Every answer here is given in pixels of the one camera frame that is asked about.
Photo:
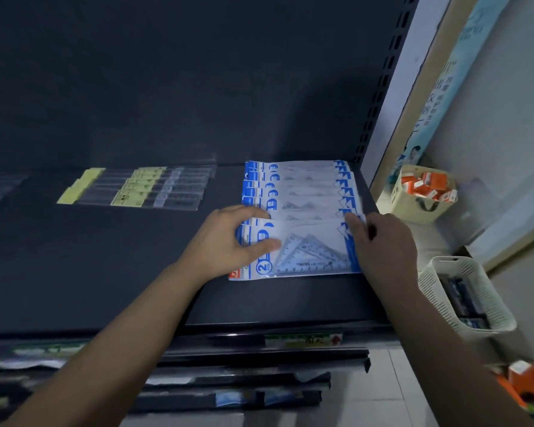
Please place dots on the person's left hand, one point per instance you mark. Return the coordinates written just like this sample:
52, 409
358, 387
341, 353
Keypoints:
218, 244

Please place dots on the person's right hand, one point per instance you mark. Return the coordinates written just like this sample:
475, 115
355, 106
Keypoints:
389, 253

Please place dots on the person's left thumb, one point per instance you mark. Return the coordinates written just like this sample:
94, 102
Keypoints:
262, 248

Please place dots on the person's right thumb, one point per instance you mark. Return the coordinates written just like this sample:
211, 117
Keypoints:
355, 226

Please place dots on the blue white set square packet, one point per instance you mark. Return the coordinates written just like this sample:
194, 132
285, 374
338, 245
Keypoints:
307, 248

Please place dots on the person's right forearm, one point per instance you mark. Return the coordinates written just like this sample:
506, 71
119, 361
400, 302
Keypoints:
440, 360

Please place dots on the person's left forearm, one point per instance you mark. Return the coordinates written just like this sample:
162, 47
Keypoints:
115, 351

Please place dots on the row of triangle ruler packs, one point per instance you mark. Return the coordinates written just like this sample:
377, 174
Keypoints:
302, 186

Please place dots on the pile of orange white boxes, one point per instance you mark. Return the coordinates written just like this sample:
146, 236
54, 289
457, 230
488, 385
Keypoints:
429, 182

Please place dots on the green white shelf label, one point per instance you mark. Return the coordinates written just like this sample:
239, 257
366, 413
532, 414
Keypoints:
302, 341

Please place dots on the dark packets in basket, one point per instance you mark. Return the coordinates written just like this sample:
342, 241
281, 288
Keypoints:
463, 302

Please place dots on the row of yellow-labelled clear packets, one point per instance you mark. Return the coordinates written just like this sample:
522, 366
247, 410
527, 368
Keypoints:
138, 188

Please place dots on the blue packets on lower shelf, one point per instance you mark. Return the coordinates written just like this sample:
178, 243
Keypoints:
258, 398

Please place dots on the white perforated plastic basket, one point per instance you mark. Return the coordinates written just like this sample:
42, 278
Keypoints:
494, 306

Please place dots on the dark metal shelf unit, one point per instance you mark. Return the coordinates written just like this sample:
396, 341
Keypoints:
160, 84

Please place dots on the orange cardboard box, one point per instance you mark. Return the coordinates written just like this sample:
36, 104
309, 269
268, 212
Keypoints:
532, 380

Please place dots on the light blue wall poster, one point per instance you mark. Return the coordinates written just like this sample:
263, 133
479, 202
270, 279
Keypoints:
449, 84

